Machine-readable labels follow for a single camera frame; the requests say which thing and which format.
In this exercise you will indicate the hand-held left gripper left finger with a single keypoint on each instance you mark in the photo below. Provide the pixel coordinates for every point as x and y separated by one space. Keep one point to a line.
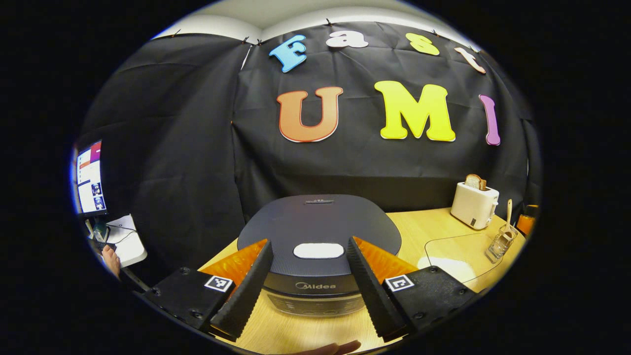
246 288

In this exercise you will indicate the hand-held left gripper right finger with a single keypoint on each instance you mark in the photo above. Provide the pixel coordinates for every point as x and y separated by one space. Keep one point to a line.
369 288

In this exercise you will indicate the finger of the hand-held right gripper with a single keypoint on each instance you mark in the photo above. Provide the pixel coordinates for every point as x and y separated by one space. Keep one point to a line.
526 223

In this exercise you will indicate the wooden spoon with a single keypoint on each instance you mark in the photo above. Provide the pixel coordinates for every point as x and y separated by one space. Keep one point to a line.
508 217

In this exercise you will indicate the clear chopstick holder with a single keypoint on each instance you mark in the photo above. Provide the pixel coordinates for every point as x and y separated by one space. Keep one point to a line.
500 246

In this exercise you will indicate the white rice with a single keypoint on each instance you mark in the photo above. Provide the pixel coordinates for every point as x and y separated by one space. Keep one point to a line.
448 268

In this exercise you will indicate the grey silver rice cooker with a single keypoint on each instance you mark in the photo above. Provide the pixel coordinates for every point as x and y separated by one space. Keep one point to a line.
315 222

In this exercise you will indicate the white toaster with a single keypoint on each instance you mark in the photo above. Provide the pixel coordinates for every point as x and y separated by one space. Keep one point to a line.
473 207

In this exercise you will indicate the toasted bread slice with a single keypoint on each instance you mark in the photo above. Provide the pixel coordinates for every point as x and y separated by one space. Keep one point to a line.
483 185
472 181

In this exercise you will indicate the white side desk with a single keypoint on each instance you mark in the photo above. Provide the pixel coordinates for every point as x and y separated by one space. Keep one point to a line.
129 246

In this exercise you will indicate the black backdrop cloth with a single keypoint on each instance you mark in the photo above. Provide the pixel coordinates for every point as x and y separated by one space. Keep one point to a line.
172 148

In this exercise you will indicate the computer monitor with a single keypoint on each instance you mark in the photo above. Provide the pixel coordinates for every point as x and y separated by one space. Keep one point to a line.
90 177

